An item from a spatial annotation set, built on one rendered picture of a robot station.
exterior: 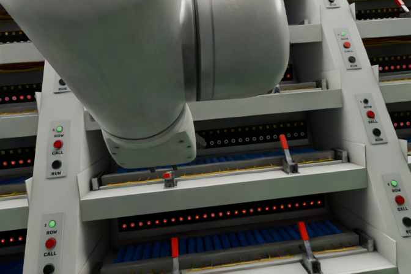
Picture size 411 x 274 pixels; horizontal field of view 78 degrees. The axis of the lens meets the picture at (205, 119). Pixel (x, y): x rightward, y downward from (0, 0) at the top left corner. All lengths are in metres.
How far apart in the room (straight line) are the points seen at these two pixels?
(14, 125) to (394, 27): 0.98
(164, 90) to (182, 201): 0.41
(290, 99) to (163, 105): 0.49
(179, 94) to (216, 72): 0.03
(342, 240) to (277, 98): 0.34
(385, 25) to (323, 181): 0.48
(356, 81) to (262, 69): 0.58
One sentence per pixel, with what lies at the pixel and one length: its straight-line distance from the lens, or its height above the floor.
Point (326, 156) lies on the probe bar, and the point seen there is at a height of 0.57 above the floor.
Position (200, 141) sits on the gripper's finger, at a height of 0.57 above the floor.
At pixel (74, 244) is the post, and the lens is 0.58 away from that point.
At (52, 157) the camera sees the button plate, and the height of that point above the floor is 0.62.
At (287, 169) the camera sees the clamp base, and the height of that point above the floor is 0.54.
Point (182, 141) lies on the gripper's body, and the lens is 0.27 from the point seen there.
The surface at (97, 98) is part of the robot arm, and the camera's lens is 0.17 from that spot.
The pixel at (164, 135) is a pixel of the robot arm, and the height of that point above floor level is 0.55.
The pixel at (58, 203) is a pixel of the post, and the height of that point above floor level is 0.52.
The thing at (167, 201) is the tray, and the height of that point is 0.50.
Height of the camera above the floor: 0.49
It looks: 19 degrees up
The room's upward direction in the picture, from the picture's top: 7 degrees counter-clockwise
